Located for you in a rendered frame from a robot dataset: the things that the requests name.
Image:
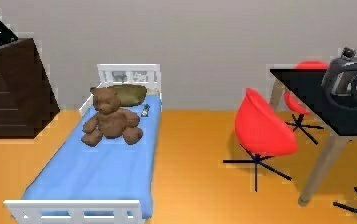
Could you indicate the brown teddy bear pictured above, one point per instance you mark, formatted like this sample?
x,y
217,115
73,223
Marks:
x,y
111,116

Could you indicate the white bed with blue sheet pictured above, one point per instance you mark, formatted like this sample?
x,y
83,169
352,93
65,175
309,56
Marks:
x,y
99,173

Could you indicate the dark brown chest of drawers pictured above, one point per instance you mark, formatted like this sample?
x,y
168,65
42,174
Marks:
x,y
16,90

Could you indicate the olive green pillow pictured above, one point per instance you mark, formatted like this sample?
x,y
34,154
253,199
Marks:
x,y
131,94

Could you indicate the grey round appliance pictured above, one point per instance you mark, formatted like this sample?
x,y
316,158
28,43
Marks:
x,y
347,83

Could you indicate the black table with tan legs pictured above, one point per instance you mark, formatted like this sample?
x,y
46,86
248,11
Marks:
x,y
319,96

